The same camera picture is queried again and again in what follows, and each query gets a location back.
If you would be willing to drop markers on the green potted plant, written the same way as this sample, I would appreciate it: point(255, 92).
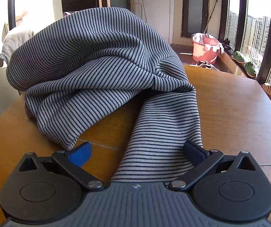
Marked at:
point(239, 57)
point(251, 69)

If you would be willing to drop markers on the mop pole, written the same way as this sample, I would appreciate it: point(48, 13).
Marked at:
point(211, 14)

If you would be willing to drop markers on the grey black striped sweater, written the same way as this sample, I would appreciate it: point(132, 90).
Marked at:
point(85, 66)

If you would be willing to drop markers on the green potted plant near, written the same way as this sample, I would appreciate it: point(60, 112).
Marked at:
point(251, 69)

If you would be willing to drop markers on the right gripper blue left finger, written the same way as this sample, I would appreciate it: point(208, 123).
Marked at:
point(71, 163)

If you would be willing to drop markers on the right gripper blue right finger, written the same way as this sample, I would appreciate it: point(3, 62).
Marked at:
point(203, 162)

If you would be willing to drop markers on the green potted plant far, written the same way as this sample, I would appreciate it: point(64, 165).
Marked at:
point(239, 57)

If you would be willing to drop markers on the pink bucket with cloth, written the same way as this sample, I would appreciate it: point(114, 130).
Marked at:
point(206, 47)

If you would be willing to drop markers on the white quilted towel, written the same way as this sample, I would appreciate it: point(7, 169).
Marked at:
point(13, 40)

